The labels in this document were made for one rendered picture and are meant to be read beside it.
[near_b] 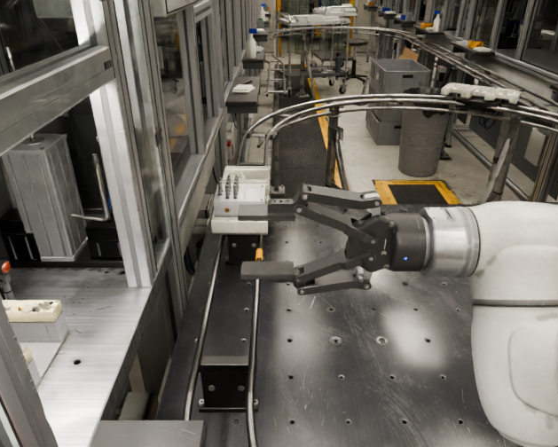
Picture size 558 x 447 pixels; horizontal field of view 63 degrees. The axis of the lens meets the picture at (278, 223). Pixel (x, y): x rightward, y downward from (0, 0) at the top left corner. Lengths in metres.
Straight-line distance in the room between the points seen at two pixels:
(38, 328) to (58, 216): 0.23
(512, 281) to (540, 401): 0.13
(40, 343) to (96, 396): 0.16
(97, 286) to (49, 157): 0.25
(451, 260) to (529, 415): 0.19
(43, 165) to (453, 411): 0.89
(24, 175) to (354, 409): 0.75
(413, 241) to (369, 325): 0.59
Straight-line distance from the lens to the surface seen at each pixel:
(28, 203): 0.95
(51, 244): 0.98
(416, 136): 3.59
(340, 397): 0.98
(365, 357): 1.06
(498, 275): 0.60
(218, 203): 1.13
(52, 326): 0.79
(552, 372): 0.59
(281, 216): 0.54
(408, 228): 0.57
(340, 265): 0.59
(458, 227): 0.58
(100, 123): 0.76
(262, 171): 1.42
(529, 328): 0.59
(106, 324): 0.83
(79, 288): 0.93
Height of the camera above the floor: 1.43
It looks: 29 degrees down
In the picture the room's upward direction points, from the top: straight up
